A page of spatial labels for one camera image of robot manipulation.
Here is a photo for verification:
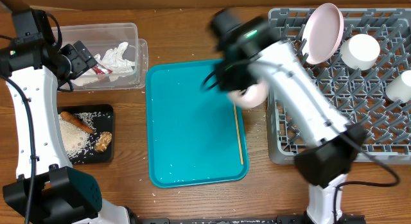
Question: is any black tray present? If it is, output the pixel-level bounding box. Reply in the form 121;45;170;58
58;104;114;164

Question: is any pale green saucer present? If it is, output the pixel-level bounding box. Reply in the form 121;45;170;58
385;70;411;103

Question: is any orange carrot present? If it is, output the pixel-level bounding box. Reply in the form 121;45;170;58
60;111;94;134

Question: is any teal serving tray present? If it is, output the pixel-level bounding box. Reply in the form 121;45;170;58
146;60;249;188

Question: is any grey dishwasher rack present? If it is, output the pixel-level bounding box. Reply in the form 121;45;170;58
268;8;410;164

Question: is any clear plastic bin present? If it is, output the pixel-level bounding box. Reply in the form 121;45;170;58
60;22;148;91

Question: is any small white plate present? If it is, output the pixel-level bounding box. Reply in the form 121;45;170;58
227;81;268;109

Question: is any wooden chopstick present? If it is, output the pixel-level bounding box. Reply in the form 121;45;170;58
233;104;244;165

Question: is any white upturned cup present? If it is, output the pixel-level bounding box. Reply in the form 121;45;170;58
340;34;380;71

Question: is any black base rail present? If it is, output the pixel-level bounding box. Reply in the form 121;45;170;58
137;214;367;224

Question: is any red snack wrapper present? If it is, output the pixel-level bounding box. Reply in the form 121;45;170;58
92;65;112;74

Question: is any white napkin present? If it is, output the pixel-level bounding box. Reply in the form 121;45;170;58
73;42;136;87

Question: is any pile of rice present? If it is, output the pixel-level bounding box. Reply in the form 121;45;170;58
58;112;101;163

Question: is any brown walnut food scrap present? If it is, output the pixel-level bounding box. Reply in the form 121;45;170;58
94;132;112;152

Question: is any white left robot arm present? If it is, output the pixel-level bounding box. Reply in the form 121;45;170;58
1;9;139;223

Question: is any large white plate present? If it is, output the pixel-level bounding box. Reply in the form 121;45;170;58
302;3;344;65

